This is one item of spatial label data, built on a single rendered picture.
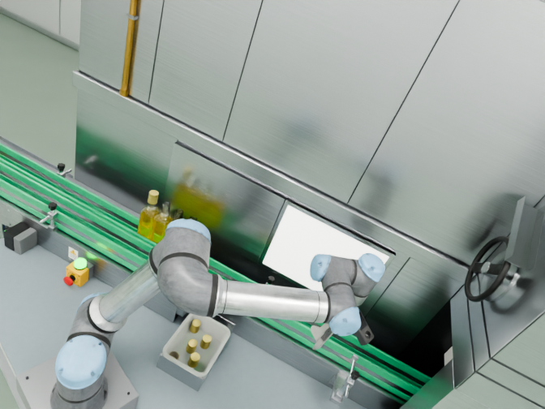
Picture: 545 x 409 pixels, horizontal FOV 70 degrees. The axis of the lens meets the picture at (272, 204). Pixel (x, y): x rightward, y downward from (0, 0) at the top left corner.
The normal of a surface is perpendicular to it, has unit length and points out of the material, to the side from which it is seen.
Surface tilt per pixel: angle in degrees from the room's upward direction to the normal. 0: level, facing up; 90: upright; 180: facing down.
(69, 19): 90
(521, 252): 29
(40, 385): 2
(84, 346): 10
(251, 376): 0
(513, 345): 90
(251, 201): 90
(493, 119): 90
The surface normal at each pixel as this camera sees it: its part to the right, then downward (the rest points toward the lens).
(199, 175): -0.35, 0.45
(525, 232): 0.11, -0.45
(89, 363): 0.32, -0.65
